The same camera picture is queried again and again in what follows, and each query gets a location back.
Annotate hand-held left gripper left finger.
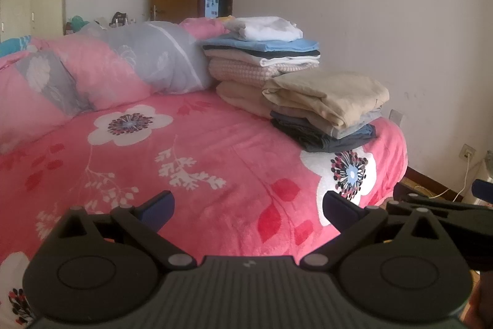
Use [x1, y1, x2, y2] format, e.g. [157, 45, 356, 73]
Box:
[46, 190, 195, 270]

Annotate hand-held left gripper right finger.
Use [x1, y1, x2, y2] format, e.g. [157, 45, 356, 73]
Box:
[300, 191, 454, 270]

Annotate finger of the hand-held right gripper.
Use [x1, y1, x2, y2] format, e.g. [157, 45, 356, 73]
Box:
[472, 179, 493, 206]
[386, 192, 493, 222]

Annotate beige pants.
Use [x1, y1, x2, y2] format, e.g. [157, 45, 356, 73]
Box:
[263, 72, 391, 129]

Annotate person's right forearm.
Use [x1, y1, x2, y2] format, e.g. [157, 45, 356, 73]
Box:
[468, 271, 493, 329]

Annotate dark grey folded garment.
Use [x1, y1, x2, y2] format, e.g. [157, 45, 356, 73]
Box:
[274, 123, 377, 153]

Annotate light grey folded garment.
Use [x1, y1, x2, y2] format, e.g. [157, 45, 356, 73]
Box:
[270, 109, 383, 139]

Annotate pink floral bed sheet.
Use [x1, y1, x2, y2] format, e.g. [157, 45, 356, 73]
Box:
[0, 88, 408, 329]

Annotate pale pink folded cloth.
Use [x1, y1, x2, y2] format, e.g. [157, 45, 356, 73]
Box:
[215, 81, 279, 118]

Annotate pink grey floral quilt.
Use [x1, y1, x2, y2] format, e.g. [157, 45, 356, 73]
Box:
[0, 17, 229, 145]

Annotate pink waffle folded cloth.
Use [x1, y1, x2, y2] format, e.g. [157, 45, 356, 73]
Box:
[208, 57, 321, 89]

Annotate cream folded cloth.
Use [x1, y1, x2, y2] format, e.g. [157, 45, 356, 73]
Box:
[203, 50, 321, 68]

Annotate blue grey folded garment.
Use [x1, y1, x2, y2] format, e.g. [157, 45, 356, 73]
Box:
[202, 36, 321, 53]

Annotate white folded cloth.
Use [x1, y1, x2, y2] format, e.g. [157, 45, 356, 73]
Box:
[224, 16, 304, 42]

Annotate teal item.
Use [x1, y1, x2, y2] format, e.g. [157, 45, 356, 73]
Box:
[65, 15, 92, 35]

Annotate blue pillow with yellow dot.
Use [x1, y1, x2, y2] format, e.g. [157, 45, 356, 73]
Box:
[0, 35, 35, 58]

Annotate white power cable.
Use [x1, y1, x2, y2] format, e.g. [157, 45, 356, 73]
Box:
[433, 152, 472, 200]

